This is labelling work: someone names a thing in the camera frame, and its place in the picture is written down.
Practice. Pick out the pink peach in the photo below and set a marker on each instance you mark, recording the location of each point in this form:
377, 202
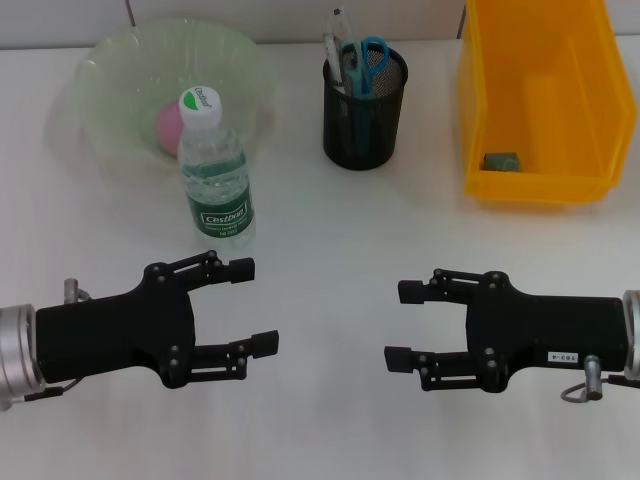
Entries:
167, 127

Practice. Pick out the pale green glass fruit plate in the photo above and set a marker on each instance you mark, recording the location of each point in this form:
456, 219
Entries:
125, 65

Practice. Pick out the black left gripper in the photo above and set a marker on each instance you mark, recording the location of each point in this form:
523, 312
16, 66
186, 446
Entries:
115, 335

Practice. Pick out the black mesh pen holder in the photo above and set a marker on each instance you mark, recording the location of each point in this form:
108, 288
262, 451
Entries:
365, 135

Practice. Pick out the blue scissors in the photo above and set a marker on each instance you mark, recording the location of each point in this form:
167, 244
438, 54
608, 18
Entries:
367, 65

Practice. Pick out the clear plastic ruler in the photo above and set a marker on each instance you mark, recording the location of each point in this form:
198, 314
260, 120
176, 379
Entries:
340, 30

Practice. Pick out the white grey ballpoint pen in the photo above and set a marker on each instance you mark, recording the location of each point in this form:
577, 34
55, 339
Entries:
334, 62

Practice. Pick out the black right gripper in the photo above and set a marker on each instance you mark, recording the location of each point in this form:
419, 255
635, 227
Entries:
550, 327

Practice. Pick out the clear water bottle green label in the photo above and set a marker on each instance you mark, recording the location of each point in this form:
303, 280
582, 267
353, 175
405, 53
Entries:
217, 180

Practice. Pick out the yellow plastic bin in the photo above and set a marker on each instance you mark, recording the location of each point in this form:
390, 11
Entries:
540, 100

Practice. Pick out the green plastic wrapper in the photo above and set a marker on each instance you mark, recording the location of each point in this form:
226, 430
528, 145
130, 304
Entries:
501, 162

